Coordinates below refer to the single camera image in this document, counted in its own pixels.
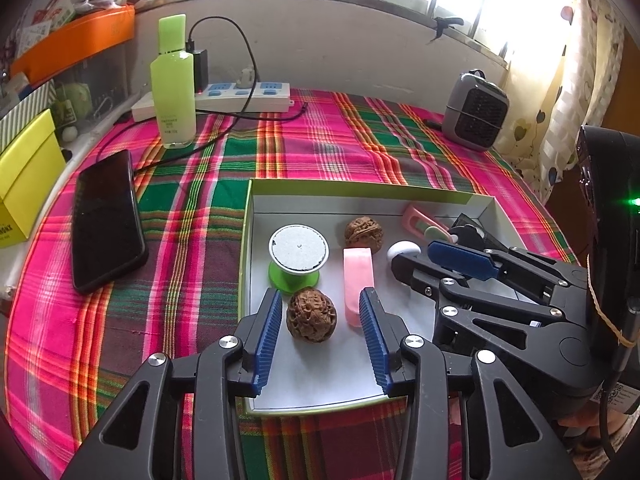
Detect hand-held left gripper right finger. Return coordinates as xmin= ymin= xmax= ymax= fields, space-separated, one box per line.
xmin=359 ymin=287 xmax=581 ymax=480

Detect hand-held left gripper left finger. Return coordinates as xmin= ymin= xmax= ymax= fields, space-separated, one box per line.
xmin=60 ymin=287 xmax=283 ymax=480

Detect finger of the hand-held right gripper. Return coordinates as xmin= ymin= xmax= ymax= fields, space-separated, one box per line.
xmin=426 ymin=239 xmax=590 ymax=303
xmin=390 ymin=252 xmax=570 ymax=332

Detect white bulb light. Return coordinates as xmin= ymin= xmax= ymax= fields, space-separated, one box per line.
xmin=387 ymin=241 xmax=422 ymax=263

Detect black round holder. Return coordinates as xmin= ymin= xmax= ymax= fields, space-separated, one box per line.
xmin=447 ymin=214 xmax=488 ymax=246

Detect brown carved walnut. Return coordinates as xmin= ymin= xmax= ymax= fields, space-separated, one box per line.
xmin=344 ymin=216 xmax=385 ymax=252
xmin=286 ymin=286 xmax=337 ymax=343

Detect pink and green clip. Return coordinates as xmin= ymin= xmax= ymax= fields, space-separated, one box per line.
xmin=402 ymin=203 xmax=453 ymax=243

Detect green and white cardboard box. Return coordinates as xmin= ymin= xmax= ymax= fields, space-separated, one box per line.
xmin=239 ymin=178 xmax=578 ymax=416

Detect pink oblong case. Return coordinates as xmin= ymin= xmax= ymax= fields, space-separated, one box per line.
xmin=342 ymin=247 xmax=376 ymax=331

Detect white and green spool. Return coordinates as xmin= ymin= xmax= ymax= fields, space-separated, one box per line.
xmin=268 ymin=224 xmax=331 ymax=297

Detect plaid tablecloth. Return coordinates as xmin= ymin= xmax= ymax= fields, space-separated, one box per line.
xmin=5 ymin=87 xmax=581 ymax=480

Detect grey space heater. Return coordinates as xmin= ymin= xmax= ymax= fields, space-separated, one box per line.
xmin=442 ymin=71 xmax=510 ymax=152

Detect heart print curtain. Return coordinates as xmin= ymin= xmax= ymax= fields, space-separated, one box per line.
xmin=500 ymin=0 xmax=631 ymax=211

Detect black smartphone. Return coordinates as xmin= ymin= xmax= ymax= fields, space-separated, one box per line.
xmin=71 ymin=150 xmax=149 ymax=295

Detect white power strip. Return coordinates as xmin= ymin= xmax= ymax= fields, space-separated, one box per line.
xmin=131 ymin=81 xmax=292 ymax=122

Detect black window clip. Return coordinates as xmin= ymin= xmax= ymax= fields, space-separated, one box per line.
xmin=431 ymin=16 xmax=463 ymax=41

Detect light green bottle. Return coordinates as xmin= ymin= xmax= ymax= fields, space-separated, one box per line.
xmin=150 ymin=14 xmax=197 ymax=150

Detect black charger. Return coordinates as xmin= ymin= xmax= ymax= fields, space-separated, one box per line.
xmin=187 ymin=49 xmax=210 ymax=93

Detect yellow green box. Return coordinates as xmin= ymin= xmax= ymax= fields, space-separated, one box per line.
xmin=0 ymin=108 xmax=68 ymax=250

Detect green round object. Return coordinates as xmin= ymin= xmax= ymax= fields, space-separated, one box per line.
xmin=54 ymin=84 xmax=93 ymax=128

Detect striped gift box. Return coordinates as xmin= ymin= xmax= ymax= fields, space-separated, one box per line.
xmin=0 ymin=80 xmax=58 ymax=148

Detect clear bin with orange lid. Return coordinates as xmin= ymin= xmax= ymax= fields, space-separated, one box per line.
xmin=10 ymin=4 xmax=137 ymax=111

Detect printed cards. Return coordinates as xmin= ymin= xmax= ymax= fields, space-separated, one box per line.
xmin=15 ymin=0 xmax=76 ymax=46

